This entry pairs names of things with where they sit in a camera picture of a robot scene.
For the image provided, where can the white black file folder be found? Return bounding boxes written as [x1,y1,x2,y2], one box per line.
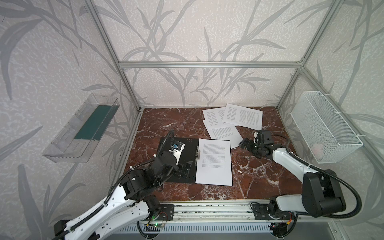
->
[174,138,199,184]

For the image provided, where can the metal folder clip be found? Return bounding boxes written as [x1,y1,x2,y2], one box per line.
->
[195,147,201,167]

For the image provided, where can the printed paper sheet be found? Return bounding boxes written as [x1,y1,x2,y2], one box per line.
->
[203,107,226,129]
[203,120,243,149]
[195,139,233,187]
[223,104,263,130]

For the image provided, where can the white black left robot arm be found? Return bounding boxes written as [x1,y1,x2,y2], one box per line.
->
[54,149,197,240]

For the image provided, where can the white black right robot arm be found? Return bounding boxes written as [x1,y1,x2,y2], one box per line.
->
[239,130,347,219]

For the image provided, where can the green circuit board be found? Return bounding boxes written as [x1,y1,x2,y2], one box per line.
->
[144,223,166,232]

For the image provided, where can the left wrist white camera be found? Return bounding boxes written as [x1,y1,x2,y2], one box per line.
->
[169,141,185,165]

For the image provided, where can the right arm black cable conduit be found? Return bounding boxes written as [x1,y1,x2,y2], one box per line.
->
[271,134,363,219]

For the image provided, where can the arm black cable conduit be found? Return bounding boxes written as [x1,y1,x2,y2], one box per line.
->
[271,134,363,219]
[50,129,176,240]

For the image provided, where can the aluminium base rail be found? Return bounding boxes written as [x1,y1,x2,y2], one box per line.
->
[92,199,340,224]

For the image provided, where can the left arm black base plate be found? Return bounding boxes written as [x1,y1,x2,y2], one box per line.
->
[148,204,175,221]

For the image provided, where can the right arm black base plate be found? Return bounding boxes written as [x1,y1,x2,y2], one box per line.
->
[250,201,293,222]

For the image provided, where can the white wire mesh basket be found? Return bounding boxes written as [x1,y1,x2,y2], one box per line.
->
[291,91,364,164]

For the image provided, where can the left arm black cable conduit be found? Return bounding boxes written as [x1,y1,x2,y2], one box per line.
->
[50,129,176,240]

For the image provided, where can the aluminium cage frame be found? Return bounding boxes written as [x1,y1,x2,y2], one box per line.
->
[83,0,384,205]

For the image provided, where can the clear plastic wall tray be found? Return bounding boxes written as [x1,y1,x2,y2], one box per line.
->
[42,94,120,163]

